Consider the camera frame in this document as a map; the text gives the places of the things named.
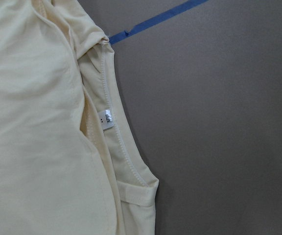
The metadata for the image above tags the beige long-sleeve printed shirt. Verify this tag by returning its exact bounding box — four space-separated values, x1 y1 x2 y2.
0 0 159 235

